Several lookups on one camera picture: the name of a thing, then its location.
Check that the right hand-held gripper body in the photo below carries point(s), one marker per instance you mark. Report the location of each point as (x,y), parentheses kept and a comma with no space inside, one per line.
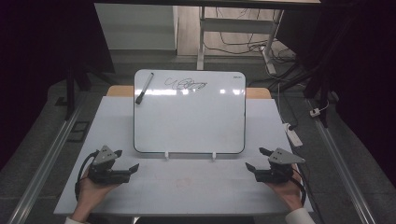
(275,172)

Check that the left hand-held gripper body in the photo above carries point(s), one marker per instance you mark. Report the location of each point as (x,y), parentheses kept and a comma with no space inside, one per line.
(104,174)

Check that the black whiteboard marker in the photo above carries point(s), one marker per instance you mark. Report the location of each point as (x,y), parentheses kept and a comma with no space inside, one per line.
(144,90)

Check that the white whiteboard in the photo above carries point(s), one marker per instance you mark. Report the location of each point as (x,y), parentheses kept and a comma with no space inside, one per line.
(190,121)

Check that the person's right hand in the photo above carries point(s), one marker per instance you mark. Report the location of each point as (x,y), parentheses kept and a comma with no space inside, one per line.
(286,193)

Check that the person's left hand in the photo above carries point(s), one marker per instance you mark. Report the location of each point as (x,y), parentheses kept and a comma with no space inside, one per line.
(91,194)

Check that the white whiteboard support clip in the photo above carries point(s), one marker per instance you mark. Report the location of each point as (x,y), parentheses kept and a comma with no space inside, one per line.
(214,156)
(166,155)

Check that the black plug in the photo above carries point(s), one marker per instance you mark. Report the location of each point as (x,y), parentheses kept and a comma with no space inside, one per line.
(292,127)

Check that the black floor plate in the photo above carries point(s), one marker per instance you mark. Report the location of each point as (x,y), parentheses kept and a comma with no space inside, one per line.
(79,131)

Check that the small white adapter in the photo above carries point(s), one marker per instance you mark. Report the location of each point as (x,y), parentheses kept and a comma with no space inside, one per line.
(314,112)

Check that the black metal stand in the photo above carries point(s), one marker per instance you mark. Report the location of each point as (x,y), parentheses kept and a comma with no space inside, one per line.
(323,93)
(70,90)

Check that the grey cabinet panel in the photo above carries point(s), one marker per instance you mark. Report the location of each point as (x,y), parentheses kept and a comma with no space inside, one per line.
(137,26)

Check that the aluminium floor rail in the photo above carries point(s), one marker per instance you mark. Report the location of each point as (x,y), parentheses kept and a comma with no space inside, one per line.
(46,161)
(342,168)

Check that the white desk frame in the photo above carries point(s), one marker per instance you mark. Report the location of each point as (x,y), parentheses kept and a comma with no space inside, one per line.
(236,25)

